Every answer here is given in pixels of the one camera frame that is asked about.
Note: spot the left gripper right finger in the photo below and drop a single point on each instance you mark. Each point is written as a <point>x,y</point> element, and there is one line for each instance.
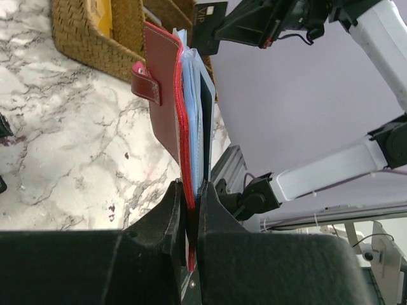
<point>240,267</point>

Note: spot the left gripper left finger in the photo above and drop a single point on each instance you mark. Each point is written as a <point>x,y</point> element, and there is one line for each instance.
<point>139,265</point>

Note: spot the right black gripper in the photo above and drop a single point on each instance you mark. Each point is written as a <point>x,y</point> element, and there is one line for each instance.
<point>261,23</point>

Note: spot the red leather card holder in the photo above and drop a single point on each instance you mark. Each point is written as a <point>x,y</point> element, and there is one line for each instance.
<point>181,95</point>

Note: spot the black leather card holder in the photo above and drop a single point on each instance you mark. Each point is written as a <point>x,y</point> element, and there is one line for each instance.
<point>6,133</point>

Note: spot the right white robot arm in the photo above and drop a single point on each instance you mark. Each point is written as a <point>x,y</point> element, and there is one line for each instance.
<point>292,103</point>

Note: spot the tan card in tray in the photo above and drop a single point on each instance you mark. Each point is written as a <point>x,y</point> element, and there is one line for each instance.
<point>101,15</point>

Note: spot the woven bamboo organizer tray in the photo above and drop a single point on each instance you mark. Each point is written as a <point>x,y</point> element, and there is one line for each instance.
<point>77,37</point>

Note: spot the aluminium extrusion rail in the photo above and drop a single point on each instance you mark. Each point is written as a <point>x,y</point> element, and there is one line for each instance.
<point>228,173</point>

